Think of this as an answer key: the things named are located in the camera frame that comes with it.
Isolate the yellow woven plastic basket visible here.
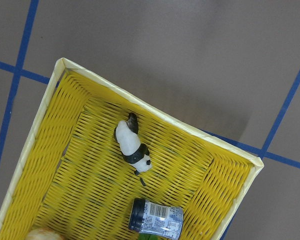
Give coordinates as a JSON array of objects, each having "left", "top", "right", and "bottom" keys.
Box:
[{"left": 0, "top": 58, "right": 264, "bottom": 240}]

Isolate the black white panda figurine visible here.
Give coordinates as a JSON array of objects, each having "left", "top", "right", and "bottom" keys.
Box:
[{"left": 113, "top": 112, "right": 152, "bottom": 175}]

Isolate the bread roll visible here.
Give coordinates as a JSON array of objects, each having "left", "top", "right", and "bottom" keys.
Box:
[{"left": 25, "top": 227, "right": 66, "bottom": 240}]

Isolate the orange toy carrot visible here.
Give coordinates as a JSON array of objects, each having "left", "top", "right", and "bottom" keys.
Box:
[{"left": 137, "top": 233, "right": 159, "bottom": 240}]

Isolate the small dark labelled jar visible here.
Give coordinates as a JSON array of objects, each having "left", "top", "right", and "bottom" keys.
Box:
[{"left": 128, "top": 198, "right": 184, "bottom": 240}]

